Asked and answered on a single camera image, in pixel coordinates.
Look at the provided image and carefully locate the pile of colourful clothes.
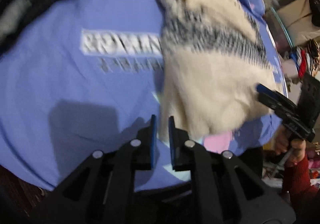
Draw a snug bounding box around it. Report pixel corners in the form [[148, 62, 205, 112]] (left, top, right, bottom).
[[289, 40, 319, 80]]

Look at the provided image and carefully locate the glass shelf with beige bag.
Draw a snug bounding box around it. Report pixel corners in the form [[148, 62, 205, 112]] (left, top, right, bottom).
[[264, 0, 319, 56]]

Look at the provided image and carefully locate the cream fuzzy patterned sweater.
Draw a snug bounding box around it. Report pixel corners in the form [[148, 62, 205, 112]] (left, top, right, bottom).
[[159, 0, 280, 142]]

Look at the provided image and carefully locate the red sleeve forearm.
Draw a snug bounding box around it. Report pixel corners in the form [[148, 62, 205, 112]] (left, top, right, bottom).
[[291, 155, 319, 202]]

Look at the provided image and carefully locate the person's right hand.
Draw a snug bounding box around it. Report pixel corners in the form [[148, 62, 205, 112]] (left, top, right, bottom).
[[274, 125, 306, 167]]

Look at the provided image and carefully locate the blue printed bed sheet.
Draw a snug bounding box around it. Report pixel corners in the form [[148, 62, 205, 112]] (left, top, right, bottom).
[[0, 0, 288, 192]]

